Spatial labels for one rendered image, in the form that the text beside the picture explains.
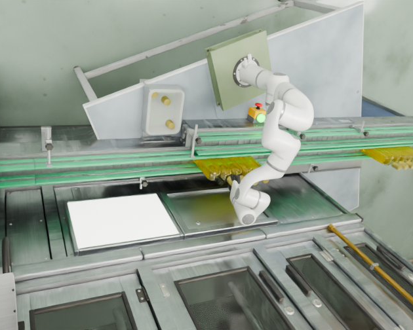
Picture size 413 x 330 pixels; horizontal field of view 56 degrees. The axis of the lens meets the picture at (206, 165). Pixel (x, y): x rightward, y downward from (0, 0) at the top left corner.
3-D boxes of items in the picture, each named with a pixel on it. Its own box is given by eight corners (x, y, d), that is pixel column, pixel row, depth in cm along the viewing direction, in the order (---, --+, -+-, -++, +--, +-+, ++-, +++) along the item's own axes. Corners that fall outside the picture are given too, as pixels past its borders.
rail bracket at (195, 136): (183, 150, 194) (193, 162, 184) (187, 118, 186) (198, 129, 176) (189, 150, 195) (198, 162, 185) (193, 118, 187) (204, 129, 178)
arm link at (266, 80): (274, 67, 182) (295, 74, 170) (270, 94, 188) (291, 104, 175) (256, 67, 178) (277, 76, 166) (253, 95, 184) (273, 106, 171)
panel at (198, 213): (63, 206, 170) (74, 257, 144) (63, 200, 169) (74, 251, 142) (242, 188, 209) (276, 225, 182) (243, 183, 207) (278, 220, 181)
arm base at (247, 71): (233, 57, 188) (250, 64, 176) (255, 50, 192) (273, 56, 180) (237, 88, 197) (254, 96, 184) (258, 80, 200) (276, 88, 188)
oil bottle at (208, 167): (193, 162, 200) (210, 183, 183) (194, 152, 197) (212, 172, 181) (202, 161, 202) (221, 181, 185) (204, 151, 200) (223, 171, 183)
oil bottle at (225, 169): (203, 161, 202) (221, 182, 186) (204, 151, 200) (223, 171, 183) (213, 160, 205) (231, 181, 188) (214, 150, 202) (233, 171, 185)
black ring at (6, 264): (-4, 277, 127) (-5, 330, 110) (-11, 224, 117) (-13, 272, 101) (12, 274, 129) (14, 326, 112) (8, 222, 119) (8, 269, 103)
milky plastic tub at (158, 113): (140, 128, 193) (145, 135, 186) (144, 83, 183) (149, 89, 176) (174, 127, 200) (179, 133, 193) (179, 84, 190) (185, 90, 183)
